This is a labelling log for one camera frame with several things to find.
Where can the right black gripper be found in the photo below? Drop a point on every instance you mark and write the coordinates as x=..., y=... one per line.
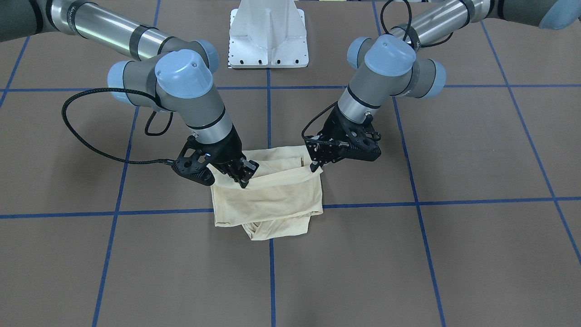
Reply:
x=225, y=150

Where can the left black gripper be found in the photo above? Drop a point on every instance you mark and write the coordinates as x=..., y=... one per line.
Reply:
x=334, y=123

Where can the cream long-sleeve printed shirt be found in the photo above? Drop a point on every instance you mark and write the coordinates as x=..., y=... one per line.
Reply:
x=279, y=200

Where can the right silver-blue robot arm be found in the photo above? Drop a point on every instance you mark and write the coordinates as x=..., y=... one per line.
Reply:
x=164, y=73

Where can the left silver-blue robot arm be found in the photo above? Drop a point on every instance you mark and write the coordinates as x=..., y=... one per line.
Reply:
x=388, y=67

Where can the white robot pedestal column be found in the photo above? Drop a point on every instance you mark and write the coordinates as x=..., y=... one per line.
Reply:
x=268, y=34

